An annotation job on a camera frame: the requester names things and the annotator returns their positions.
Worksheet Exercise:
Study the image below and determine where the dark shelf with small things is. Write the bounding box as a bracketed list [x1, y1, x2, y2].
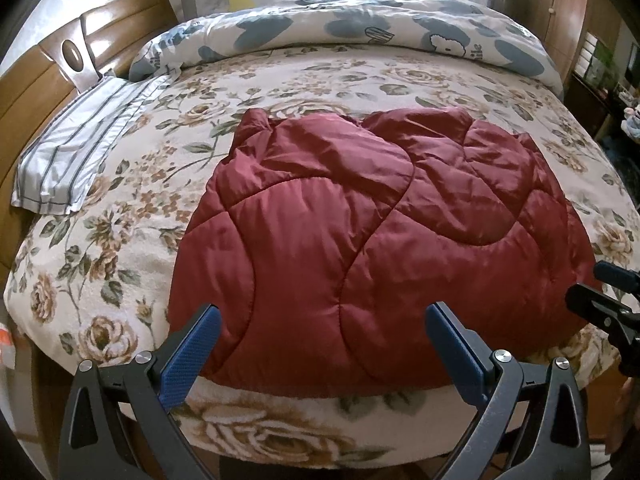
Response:
[562, 30, 640, 161]

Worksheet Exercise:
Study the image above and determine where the wooden wardrobe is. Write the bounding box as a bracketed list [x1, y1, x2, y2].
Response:
[525, 0, 608, 78]

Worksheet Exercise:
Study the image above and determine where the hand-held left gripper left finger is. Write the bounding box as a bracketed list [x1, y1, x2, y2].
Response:
[57, 304, 222, 480]

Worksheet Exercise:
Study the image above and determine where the red quilted jacket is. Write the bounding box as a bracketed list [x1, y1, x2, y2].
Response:
[167, 107, 601, 400]

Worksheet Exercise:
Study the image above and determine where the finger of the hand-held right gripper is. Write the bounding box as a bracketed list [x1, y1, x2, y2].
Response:
[566, 284, 635, 335]
[593, 260, 640, 295]

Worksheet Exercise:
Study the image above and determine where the floral blanket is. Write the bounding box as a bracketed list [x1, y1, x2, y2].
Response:
[2, 45, 628, 468]

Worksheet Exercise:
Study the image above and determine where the striped pillow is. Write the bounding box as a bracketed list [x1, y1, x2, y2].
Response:
[11, 77, 173, 215]

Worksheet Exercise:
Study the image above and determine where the wooden headboard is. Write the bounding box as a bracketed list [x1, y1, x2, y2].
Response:
[0, 0, 178, 271]

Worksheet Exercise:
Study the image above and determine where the white duvet with blue print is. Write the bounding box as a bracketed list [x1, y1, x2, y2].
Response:
[129, 0, 565, 96]

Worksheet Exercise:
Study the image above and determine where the pale blue stuffed toy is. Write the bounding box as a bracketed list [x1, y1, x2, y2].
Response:
[620, 102, 640, 138]

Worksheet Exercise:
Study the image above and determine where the person's right hand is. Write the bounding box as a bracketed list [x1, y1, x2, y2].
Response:
[604, 376, 640, 457]

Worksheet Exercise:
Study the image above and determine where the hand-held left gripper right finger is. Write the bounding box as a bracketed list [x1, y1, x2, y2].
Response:
[425, 301, 593, 480]

